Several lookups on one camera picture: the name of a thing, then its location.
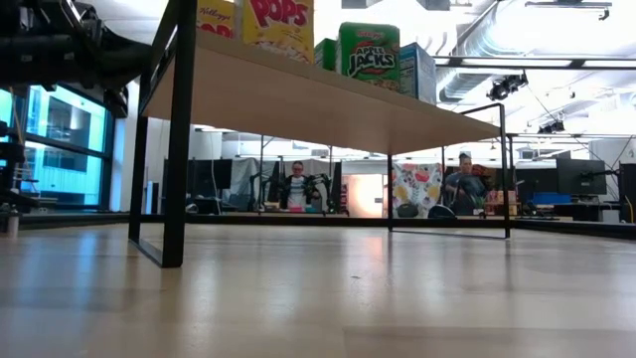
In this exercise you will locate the green Apple Jacks cereal box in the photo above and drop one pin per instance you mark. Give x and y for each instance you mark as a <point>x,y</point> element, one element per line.
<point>368,54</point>
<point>325,54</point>

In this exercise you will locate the yellow Corn Pops cereal box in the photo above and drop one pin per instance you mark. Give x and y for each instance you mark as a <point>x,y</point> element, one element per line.
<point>278,30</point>
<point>216,17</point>

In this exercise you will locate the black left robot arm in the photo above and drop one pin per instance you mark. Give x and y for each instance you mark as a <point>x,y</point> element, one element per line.
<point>59,45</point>

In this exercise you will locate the blue cereal box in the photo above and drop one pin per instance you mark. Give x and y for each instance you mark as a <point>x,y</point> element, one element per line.
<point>420,74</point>

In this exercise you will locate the person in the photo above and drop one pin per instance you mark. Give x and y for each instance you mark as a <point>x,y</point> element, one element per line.
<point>464,186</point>
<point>297,189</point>

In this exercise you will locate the wooden board with black edge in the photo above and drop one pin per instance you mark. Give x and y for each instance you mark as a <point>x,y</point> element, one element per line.
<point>298,99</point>

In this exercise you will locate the black round chair back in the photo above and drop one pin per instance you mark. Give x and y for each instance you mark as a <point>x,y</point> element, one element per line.
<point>408,211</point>

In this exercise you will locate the floral patterned cloth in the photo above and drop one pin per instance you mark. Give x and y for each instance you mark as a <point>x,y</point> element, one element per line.
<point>417,184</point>

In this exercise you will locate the black computer monitor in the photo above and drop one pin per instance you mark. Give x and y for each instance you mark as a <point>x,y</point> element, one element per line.
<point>211,176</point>
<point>581,176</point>

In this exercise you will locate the blue bin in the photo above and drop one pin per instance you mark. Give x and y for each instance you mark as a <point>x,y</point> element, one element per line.
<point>551,199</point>

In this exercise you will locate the white cup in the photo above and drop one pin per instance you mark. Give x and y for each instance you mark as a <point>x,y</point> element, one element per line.
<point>12,224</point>

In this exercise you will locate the black table frame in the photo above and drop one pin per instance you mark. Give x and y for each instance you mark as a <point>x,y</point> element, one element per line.
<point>318,220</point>

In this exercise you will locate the glass window wall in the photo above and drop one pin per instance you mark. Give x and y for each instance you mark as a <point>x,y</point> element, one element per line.
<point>64,149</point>

